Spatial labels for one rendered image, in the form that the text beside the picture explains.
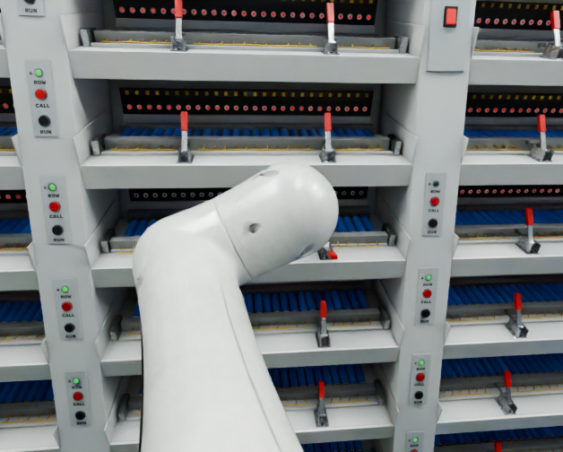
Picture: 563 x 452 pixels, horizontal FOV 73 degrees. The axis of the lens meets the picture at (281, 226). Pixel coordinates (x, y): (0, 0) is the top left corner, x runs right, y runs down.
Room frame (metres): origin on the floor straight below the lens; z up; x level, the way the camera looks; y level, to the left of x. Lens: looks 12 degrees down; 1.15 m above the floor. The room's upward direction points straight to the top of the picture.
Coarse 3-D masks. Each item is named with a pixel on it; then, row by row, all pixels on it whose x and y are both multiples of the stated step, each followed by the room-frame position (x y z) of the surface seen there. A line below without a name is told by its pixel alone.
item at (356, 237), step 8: (336, 232) 0.78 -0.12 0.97; (344, 232) 0.78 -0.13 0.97; (352, 232) 0.78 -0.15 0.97; (360, 232) 0.78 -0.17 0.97; (368, 232) 0.78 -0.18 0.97; (376, 232) 0.78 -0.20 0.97; (384, 232) 0.78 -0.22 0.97; (112, 240) 0.73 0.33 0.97; (120, 240) 0.73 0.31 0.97; (128, 240) 0.73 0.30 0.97; (136, 240) 0.73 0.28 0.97; (336, 240) 0.77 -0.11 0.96; (344, 240) 0.77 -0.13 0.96; (352, 240) 0.77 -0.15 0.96; (360, 240) 0.77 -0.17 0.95; (368, 240) 0.77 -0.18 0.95; (376, 240) 0.78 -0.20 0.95; (384, 240) 0.78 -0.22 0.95; (112, 248) 0.73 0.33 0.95; (120, 248) 0.73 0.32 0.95
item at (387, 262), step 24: (384, 216) 0.86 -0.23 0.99; (96, 240) 0.71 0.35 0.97; (408, 240) 0.72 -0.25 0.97; (96, 264) 0.69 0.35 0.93; (120, 264) 0.69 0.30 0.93; (288, 264) 0.71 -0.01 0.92; (312, 264) 0.72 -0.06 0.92; (336, 264) 0.72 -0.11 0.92; (360, 264) 0.73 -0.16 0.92; (384, 264) 0.73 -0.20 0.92
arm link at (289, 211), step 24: (288, 168) 0.40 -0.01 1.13; (312, 168) 0.42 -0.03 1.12; (240, 192) 0.40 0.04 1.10; (264, 192) 0.39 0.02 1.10; (288, 192) 0.38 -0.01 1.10; (312, 192) 0.39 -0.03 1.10; (240, 216) 0.38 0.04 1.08; (264, 216) 0.37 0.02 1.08; (288, 216) 0.37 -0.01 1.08; (312, 216) 0.38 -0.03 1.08; (336, 216) 0.41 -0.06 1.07; (240, 240) 0.37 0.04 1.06; (264, 240) 0.37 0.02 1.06; (288, 240) 0.38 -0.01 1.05; (312, 240) 0.38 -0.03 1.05; (264, 264) 0.38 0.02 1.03
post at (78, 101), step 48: (0, 0) 0.67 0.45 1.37; (48, 0) 0.67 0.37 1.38; (96, 0) 0.84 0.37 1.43; (48, 48) 0.67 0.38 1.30; (96, 96) 0.79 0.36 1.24; (48, 144) 0.67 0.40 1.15; (96, 192) 0.74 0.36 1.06; (48, 288) 0.67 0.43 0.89; (96, 288) 0.70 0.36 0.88; (48, 336) 0.67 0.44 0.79; (96, 336) 0.68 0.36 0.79; (96, 384) 0.68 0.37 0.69; (96, 432) 0.67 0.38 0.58
